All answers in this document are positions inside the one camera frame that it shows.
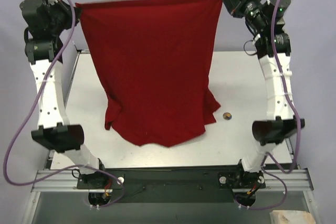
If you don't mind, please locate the red cloth garment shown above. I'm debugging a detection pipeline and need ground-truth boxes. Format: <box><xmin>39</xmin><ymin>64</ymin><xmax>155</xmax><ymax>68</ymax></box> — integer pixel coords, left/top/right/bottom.
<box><xmin>77</xmin><ymin>0</ymin><xmax>222</xmax><ymax>147</ymax></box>

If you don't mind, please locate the round gold blue brooch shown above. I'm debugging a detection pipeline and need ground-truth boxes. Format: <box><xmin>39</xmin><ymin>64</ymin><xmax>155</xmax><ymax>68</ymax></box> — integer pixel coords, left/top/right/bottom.
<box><xmin>223</xmin><ymin>112</ymin><xmax>232</xmax><ymax>120</ymax></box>

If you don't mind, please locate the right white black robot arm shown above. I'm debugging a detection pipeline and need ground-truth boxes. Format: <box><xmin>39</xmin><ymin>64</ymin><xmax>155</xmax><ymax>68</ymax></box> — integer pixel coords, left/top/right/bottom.
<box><xmin>222</xmin><ymin>0</ymin><xmax>305</xmax><ymax>173</ymax></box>

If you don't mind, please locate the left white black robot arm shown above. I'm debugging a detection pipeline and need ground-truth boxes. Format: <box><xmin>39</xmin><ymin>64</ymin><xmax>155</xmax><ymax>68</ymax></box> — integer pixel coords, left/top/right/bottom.
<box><xmin>19</xmin><ymin>0</ymin><xmax>108</xmax><ymax>188</ymax></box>

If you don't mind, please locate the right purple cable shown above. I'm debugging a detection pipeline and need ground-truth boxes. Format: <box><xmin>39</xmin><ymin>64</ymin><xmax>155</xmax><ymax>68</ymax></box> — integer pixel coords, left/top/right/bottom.
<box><xmin>235</xmin><ymin>0</ymin><xmax>302</xmax><ymax>210</ymax></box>

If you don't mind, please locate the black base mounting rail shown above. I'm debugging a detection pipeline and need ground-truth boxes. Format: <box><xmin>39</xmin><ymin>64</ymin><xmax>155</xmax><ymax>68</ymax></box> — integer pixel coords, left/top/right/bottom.
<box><xmin>76</xmin><ymin>166</ymin><xmax>266</xmax><ymax>205</ymax></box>

